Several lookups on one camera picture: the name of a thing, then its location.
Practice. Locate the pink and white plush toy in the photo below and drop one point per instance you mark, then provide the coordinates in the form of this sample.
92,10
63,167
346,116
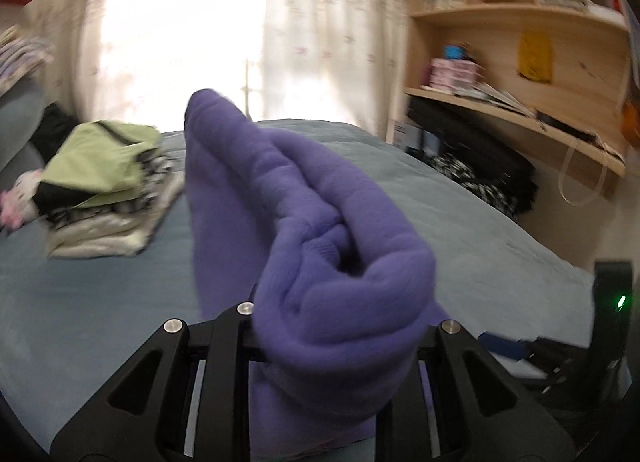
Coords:
17,197

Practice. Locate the black folded garment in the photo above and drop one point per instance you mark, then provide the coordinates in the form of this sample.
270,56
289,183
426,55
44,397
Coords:
55,197

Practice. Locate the cream folded garment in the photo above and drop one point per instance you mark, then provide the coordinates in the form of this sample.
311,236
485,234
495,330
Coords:
105,237

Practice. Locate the grey bed cover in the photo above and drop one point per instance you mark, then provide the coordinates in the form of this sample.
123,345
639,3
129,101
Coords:
100,302

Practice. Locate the grey pillow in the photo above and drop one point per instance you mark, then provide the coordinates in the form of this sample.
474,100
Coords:
20,117

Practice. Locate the white floral curtain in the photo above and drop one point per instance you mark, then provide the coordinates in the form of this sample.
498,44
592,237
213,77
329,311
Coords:
200,27

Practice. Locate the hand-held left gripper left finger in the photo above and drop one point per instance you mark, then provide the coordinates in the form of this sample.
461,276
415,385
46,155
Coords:
230,337

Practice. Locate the white cardboard box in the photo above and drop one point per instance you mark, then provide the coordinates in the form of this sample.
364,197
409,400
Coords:
406,134

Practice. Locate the dark cloth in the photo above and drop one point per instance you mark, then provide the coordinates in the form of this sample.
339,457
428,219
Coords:
52,127

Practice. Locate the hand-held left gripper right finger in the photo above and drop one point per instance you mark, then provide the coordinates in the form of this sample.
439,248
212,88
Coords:
452,362

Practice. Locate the purple knit sweater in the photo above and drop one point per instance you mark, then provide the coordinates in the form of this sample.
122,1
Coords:
320,252

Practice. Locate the wooden bookshelf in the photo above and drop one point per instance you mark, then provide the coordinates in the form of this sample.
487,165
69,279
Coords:
575,72

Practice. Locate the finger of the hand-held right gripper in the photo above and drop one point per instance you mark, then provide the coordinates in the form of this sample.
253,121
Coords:
505,346

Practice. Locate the black and white patterned garment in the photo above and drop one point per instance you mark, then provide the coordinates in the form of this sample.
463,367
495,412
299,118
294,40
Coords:
150,177

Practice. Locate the yellow bag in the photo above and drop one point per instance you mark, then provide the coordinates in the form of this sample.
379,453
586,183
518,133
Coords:
536,57

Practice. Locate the black speckled cloth pile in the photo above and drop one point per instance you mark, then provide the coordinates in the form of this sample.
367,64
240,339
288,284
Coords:
480,167

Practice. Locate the orange object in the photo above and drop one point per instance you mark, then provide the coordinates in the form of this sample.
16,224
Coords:
631,122

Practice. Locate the pink box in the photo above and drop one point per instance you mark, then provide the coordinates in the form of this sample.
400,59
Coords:
455,74

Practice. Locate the blue small box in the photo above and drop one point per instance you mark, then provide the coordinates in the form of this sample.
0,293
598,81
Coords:
454,52

